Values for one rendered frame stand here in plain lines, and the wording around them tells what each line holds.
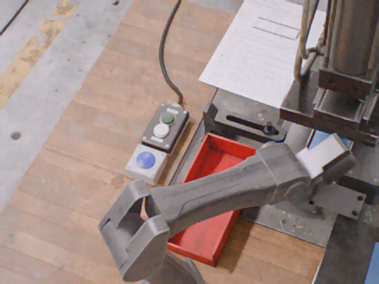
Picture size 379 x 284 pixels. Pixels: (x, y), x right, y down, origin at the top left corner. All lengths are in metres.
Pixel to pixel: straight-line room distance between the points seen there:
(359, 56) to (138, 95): 0.64
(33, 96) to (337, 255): 1.70
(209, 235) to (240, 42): 0.50
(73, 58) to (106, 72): 1.23
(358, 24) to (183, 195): 0.36
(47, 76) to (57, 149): 1.31
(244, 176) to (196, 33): 0.76
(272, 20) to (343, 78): 0.59
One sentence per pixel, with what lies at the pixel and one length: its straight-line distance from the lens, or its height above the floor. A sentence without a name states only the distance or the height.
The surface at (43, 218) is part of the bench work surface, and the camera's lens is 1.56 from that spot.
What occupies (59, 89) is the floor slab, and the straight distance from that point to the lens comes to 2.89.
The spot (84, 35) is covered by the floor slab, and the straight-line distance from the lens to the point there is 3.03.
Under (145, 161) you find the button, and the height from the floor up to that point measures 0.94.
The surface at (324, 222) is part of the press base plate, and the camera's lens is 1.51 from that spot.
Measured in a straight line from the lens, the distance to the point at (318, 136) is 1.50.
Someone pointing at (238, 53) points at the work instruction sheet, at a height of 0.90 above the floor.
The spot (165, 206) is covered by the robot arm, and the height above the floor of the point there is 1.35.
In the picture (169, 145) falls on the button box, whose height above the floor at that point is 0.93.
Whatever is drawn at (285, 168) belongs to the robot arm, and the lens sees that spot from 1.09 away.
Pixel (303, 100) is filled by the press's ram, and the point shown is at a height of 1.14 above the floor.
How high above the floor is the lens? 2.25
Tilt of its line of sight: 58 degrees down
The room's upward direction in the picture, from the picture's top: 8 degrees counter-clockwise
